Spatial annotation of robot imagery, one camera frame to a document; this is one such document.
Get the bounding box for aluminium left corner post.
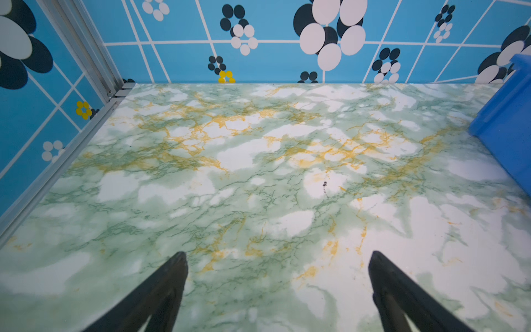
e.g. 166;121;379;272
37;0;136;102

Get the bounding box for aluminium left floor rail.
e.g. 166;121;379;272
1;82;136;246

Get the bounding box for blue plastic bin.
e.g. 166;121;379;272
468;55;530;194

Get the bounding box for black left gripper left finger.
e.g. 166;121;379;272
85;252;188;331

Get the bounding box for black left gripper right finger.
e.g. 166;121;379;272
369;251;472;331

